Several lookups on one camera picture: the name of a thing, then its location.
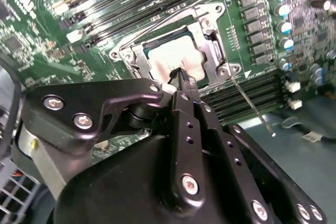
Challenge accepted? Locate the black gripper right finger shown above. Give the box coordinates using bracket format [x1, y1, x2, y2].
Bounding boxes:
[181, 70, 328, 224]

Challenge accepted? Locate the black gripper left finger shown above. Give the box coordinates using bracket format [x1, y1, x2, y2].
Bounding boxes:
[22, 68, 209, 210]

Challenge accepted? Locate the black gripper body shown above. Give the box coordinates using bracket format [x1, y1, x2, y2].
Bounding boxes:
[54, 129, 254, 224]

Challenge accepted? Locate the thin wire locking lever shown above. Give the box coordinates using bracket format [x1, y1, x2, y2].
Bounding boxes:
[230, 75, 276, 137]
[118, 5, 197, 51]

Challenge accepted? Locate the silver CPU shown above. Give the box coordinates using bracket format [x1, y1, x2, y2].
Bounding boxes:
[148, 36, 208, 82]

